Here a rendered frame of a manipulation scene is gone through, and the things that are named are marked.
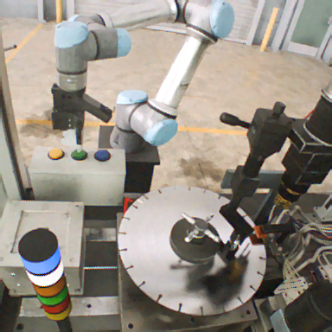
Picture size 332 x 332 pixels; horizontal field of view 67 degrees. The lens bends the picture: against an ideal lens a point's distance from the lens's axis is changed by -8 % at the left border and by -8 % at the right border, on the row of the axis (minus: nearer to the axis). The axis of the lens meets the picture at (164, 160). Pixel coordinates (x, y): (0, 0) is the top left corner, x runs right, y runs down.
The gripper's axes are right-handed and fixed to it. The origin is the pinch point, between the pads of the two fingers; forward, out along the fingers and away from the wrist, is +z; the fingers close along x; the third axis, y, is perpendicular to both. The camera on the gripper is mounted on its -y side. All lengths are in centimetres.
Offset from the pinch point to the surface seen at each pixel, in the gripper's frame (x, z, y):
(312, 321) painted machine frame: 58, -17, -34
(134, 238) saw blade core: 33.0, -2.4, -13.4
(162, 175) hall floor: -89, 92, -53
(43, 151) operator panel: -1.3, 2.8, 11.7
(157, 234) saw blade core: 32.2, -2.4, -18.5
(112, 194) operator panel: 6.8, 12.7, -9.8
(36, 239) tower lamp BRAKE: 47, -23, 1
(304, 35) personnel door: -559, 42, -482
